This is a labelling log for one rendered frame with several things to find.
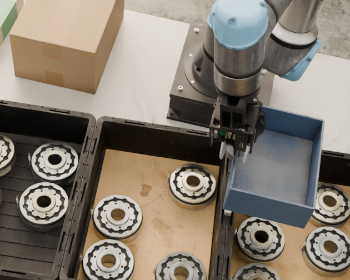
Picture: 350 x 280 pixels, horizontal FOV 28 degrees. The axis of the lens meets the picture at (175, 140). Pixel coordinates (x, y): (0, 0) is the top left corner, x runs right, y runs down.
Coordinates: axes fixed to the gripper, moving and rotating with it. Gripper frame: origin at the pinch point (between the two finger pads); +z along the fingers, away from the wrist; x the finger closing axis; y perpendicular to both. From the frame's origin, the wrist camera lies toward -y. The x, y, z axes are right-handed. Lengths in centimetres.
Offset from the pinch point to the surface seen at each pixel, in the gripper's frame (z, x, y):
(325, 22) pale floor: 115, 9, -164
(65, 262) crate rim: 14.9, -27.8, 22.1
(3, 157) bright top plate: 18, -51, 0
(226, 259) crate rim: 19.2, 0.8, 12.4
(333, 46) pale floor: 116, 15, -150
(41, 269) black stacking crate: 24.1, -35.2, 20.3
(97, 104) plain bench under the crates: 36, -43, -33
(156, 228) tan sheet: 26.8, -15.9, 4.5
